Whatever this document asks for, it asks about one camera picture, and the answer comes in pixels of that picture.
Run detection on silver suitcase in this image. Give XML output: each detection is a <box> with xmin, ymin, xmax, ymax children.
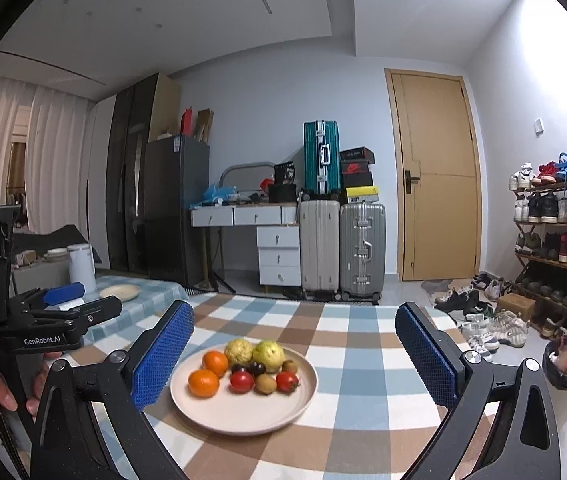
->
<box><xmin>340</xmin><ymin>203</ymin><xmax>387</xmax><ymax>304</ymax></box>

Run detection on wooden door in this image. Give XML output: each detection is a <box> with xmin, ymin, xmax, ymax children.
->
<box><xmin>385</xmin><ymin>70</ymin><xmax>482</xmax><ymax>281</ymax></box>

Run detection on cardboard box on floor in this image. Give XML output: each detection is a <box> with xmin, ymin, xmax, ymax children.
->
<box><xmin>497</xmin><ymin>292</ymin><xmax>536</xmax><ymax>322</ymax></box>

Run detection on black refrigerator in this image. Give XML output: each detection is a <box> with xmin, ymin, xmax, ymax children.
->
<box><xmin>142</xmin><ymin>134</ymin><xmax>210</xmax><ymax>286</ymax></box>

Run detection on bumpy yellow guava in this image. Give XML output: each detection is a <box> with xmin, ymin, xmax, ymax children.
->
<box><xmin>224</xmin><ymin>338</ymin><xmax>253</xmax><ymax>367</ymax></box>

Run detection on wooden shoe rack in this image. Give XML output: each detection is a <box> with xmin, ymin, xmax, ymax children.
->
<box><xmin>510</xmin><ymin>152</ymin><xmax>567</xmax><ymax>340</ymax></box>

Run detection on white cylinder container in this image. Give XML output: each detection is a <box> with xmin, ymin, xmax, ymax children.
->
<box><xmin>67</xmin><ymin>244</ymin><xmax>97</xmax><ymax>295</ymax></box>

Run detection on white curtain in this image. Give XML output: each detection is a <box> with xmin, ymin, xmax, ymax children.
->
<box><xmin>0</xmin><ymin>77</ymin><xmax>95</xmax><ymax>234</ymax></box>

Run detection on orange fruit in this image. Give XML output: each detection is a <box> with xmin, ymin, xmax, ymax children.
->
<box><xmin>201</xmin><ymin>350</ymin><xmax>229</xmax><ymax>378</ymax></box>
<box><xmin>188</xmin><ymin>368</ymin><xmax>220</xmax><ymax>399</ymax></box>

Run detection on brown kiwi fruit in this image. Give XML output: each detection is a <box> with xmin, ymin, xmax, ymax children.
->
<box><xmin>282</xmin><ymin>360</ymin><xmax>297</xmax><ymax>374</ymax></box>
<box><xmin>254</xmin><ymin>374</ymin><xmax>277</xmax><ymax>396</ymax></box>

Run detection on yellow-green guava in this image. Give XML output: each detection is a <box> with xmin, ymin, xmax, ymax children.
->
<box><xmin>252</xmin><ymin>340</ymin><xmax>285</xmax><ymax>373</ymax></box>

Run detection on beige suitcase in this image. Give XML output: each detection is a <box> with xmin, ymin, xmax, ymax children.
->
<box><xmin>300</xmin><ymin>200</ymin><xmax>340</xmax><ymax>296</ymax></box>

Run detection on dark purple plum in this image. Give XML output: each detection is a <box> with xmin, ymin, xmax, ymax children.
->
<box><xmin>248</xmin><ymin>361</ymin><xmax>267</xmax><ymax>378</ymax></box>

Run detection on small cream plate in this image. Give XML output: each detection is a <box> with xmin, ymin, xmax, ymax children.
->
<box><xmin>99</xmin><ymin>283</ymin><xmax>140</xmax><ymax>302</ymax></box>

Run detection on person's left hand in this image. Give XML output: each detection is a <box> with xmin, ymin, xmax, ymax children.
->
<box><xmin>0</xmin><ymin>352</ymin><xmax>62</xmax><ymax>418</ymax></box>

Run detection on white drawer desk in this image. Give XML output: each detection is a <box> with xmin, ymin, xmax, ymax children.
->
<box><xmin>192</xmin><ymin>203</ymin><xmax>301</xmax><ymax>288</ymax></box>

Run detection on blue checkered side tablecloth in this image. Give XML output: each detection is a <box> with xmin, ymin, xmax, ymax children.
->
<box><xmin>10</xmin><ymin>274</ymin><xmax>192</xmax><ymax>351</ymax></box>

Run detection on stacked shoe boxes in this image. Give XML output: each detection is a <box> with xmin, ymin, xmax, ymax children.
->
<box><xmin>340</xmin><ymin>146</ymin><xmax>379</xmax><ymax>205</ymax></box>

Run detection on large cream plate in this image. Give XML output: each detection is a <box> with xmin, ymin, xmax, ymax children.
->
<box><xmin>170</xmin><ymin>346</ymin><xmax>318</xmax><ymax>437</ymax></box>

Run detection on teal suitcase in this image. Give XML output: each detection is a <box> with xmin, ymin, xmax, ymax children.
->
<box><xmin>304</xmin><ymin>120</ymin><xmax>341</xmax><ymax>195</ymax></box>

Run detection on red tomato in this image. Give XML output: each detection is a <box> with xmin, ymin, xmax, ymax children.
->
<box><xmin>229</xmin><ymin>371</ymin><xmax>254</xmax><ymax>393</ymax></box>
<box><xmin>276</xmin><ymin>372</ymin><xmax>300</xmax><ymax>394</ymax></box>

